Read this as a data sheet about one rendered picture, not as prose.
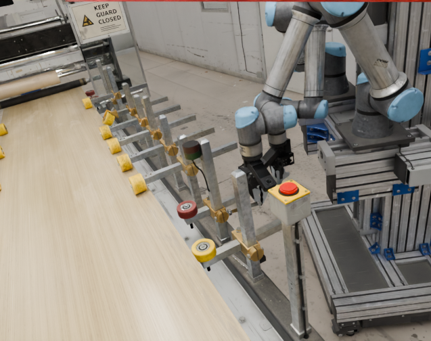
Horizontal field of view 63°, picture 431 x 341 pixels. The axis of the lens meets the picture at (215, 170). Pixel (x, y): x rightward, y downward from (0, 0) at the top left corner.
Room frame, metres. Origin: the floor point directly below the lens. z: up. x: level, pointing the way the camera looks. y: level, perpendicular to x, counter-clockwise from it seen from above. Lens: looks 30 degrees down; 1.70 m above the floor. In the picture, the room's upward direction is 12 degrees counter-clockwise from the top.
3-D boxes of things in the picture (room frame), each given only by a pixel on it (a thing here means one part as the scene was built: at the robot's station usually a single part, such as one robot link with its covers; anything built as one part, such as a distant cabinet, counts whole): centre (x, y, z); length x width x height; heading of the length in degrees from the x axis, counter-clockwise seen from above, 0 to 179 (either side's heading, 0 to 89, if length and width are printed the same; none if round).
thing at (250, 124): (1.05, -0.14, 1.23); 0.09 x 0.08 x 0.11; 93
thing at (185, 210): (1.15, 0.14, 0.85); 0.08 x 0.08 x 0.11
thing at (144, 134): (1.89, 0.29, 0.95); 0.50 x 0.04 x 0.04; 111
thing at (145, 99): (1.85, 0.28, 0.93); 0.03 x 0.03 x 0.48; 21
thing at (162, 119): (1.62, 0.20, 0.88); 0.03 x 0.03 x 0.48; 21
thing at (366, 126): (1.21, -0.63, 1.09); 0.15 x 0.15 x 0.10
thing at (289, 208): (0.67, -0.16, 1.18); 0.07 x 0.07 x 0.08; 21
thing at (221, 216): (1.17, 0.03, 0.85); 0.13 x 0.06 x 0.05; 21
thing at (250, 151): (1.05, -0.13, 1.16); 0.08 x 0.08 x 0.05
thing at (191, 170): (1.41, 0.12, 0.95); 0.13 x 0.06 x 0.05; 21
